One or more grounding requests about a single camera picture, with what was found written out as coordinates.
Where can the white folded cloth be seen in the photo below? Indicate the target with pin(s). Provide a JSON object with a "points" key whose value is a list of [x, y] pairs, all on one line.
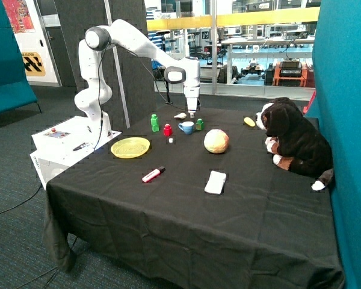
{"points": [[215, 183]]}

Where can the red white marker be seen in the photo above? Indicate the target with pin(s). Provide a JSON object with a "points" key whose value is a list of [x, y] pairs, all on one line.
{"points": [[153, 174]]}

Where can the black tripod stand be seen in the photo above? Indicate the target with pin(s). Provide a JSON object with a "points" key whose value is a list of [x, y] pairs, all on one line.
{"points": [[168, 100]]}

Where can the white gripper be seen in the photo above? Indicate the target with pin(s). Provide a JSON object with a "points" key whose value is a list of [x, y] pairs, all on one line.
{"points": [[192, 97]]}

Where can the pastel soft ball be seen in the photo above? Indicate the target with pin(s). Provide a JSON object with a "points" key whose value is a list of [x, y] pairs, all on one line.
{"points": [[216, 141]]}

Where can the yellow lemon toy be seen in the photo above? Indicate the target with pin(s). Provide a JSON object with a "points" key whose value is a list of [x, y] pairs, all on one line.
{"points": [[248, 121]]}

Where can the teal partition wall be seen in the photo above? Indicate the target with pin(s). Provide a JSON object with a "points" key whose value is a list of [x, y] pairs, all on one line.
{"points": [[337, 68]]}

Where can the yellow plastic plate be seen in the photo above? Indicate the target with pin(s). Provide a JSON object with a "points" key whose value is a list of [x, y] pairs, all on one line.
{"points": [[131, 147]]}

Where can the blue cup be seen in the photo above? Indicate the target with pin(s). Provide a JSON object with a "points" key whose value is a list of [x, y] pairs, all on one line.
{"points": [[187, 127]]}

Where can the teal sofa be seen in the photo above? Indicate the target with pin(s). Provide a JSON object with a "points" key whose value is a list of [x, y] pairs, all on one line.
{"points": [[15, 90]]}

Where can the plush dog toy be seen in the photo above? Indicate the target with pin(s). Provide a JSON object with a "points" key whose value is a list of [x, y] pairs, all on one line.
{"points": [[297, 146]]}

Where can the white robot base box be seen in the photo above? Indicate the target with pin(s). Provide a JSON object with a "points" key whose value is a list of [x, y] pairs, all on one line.
{"points": [[63, 145]]}

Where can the black tablecloth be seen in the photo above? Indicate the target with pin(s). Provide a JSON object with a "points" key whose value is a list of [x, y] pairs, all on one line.
{"points": [[267, 228]]}

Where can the white seashell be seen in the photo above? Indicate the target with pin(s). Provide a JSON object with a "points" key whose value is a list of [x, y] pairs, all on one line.
{"points": [[180, 116]]}

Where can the green block with yellow face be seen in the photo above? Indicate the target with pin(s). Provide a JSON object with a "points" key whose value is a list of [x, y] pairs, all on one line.
{"points": [[200, 125]]}

